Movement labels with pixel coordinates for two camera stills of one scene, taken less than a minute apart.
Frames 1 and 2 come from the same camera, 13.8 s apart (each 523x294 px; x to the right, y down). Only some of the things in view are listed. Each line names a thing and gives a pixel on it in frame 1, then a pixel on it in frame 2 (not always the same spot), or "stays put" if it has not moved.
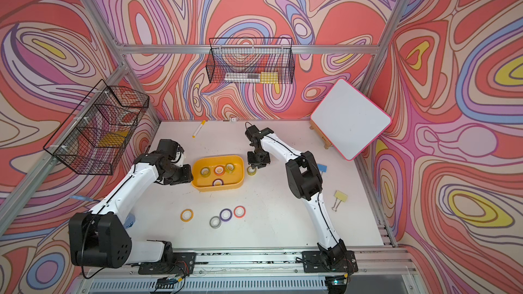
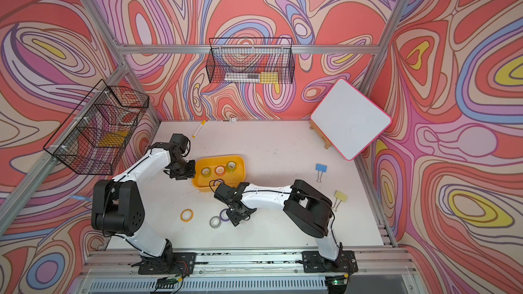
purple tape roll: [225, 214] stays put
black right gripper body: [259, 158] → [235, 216]
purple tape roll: [222, 184] stays put
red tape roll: [219, 170] stays put
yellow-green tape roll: [205, 171] stays put
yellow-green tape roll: [250, 171] → [231, 167]
